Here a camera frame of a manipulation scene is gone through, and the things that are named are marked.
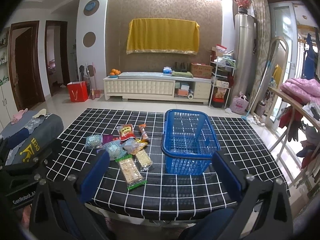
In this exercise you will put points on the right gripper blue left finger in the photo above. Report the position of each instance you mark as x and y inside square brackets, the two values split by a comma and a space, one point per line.
[91, 175]

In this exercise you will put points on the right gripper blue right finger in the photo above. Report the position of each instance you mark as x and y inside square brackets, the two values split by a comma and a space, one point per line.
[230, 176]

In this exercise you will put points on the light blue striped snack bag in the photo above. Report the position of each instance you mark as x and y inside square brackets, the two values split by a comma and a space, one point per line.
[115, 149]

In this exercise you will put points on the purple snack pouch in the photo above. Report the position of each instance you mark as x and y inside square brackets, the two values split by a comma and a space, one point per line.
[106, 138]

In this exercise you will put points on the green-edged cracker pack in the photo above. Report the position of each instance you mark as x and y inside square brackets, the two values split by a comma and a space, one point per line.
[131, 173]

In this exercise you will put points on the clear cracker pack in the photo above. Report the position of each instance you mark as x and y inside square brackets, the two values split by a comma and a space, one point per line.
[144, 160]

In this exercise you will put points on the red yellow beef snack pouch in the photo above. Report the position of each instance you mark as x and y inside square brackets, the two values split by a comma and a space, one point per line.
[125, 132]

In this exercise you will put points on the clear orange snack bag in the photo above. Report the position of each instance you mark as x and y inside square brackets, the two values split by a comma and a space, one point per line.
[133, 146]

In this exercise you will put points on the blue plastic basket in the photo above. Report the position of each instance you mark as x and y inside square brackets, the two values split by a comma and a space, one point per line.
[188, 142]

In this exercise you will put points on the grey queen print cloth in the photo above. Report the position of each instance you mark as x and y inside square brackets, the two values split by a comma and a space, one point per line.
[24, 140]

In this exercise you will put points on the orange sausage snack stick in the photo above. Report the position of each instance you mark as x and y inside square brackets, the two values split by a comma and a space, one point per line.
[144, 136]

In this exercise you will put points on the pink gift bag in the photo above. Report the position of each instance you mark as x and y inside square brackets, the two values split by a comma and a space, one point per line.
[239, 104]

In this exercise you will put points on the red paper bag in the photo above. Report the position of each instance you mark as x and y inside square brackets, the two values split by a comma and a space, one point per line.
[78, 91]

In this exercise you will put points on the wooden drying rack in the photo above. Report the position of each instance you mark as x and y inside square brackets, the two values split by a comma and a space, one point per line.
[290, 133]

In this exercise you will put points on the white TV cabinet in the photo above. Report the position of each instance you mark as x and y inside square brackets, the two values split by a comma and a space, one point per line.
[157, 86]

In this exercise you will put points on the oranges on plate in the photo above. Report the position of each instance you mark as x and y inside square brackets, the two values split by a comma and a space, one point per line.
[114, 73]

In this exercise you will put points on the white metal shelf rack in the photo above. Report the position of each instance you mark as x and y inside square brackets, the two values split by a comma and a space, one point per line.
[223, 70]

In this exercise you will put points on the cardboard box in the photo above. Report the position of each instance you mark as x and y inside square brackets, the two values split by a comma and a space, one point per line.
[201, 70]

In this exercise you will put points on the green folded towel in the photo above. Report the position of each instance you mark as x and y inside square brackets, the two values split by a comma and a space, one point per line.
[182, 74]

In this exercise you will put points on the pink folded blanket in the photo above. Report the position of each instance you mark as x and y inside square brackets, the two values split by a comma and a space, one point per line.
[305, 90]

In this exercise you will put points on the blue tissue box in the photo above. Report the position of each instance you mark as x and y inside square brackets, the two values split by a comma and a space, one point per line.
[167, 71]

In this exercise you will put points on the silver standing air conditioner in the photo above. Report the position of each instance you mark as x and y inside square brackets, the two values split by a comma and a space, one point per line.
[245, 34]

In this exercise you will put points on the yellow cloth TV cover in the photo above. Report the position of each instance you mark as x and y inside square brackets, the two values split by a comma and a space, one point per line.
[163, 35]

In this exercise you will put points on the red flower vase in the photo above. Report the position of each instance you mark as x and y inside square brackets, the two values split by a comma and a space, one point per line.
[243, 6]

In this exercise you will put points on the brown round wall disc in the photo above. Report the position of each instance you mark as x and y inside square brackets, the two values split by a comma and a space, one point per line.
[89, 39]

